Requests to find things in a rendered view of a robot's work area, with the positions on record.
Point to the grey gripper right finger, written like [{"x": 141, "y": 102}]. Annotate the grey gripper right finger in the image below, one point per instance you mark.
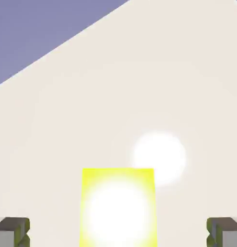
[{"x": 227, "y": 232}]

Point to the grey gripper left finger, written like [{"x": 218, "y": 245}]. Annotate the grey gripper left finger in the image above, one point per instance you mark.
[{"x": 9, "y": 232}]

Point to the small yellow cube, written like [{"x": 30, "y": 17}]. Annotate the small yellow cube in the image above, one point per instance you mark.
[{"x": 118, "y": 208}]

